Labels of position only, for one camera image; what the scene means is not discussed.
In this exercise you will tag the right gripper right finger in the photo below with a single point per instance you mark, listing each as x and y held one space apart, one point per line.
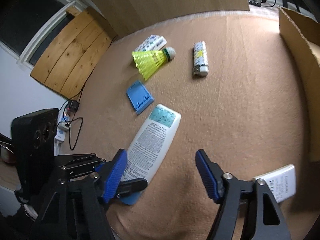
263 217

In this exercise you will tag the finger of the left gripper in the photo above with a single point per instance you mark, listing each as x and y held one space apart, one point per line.
129 187

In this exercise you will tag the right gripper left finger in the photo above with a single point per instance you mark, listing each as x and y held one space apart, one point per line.
74 209

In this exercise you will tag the white lotion tube teal label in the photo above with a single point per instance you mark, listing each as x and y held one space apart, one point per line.
151 144

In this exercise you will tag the white power adapter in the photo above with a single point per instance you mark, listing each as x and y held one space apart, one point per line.
282 182

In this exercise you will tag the blue phone stand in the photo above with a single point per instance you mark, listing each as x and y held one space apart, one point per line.
139 97

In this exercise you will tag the yellow shuttlecock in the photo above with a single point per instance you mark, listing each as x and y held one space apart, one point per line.
148 62

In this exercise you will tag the blue round disc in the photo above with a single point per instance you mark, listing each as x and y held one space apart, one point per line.
131 199

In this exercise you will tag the white power strip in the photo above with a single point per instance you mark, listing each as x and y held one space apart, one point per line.
62 129

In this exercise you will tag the pine plank board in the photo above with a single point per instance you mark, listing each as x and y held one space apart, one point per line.
71 57

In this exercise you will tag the patterned white lighter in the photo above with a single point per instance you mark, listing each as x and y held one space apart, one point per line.
200 59

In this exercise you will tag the patterned tissue pack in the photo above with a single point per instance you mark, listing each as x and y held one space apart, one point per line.
152 43

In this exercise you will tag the brown cardboard box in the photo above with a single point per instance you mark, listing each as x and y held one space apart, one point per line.
301 35

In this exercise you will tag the black power strip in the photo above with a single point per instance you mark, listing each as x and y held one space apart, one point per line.
253 2

